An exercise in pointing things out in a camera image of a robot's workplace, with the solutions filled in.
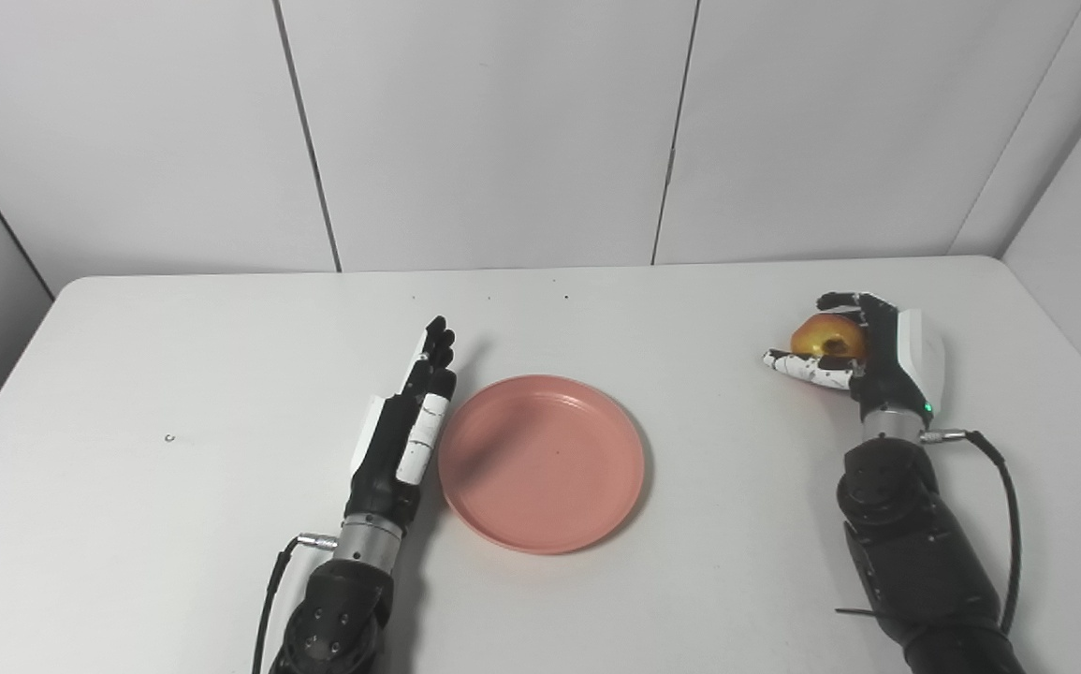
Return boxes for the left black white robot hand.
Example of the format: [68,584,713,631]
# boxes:
[345,316,459,531]

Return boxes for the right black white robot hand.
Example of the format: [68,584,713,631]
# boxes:
[763,291,947,424]

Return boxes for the pink round plate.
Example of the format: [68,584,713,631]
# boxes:
[437,374,647,555]

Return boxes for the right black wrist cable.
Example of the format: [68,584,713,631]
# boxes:
[919,429,1023,637]

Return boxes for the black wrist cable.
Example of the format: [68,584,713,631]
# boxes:
[919,429,1023,637]
[252,533,339,674]

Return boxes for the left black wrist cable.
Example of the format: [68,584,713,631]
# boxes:
[252,533,339,674]

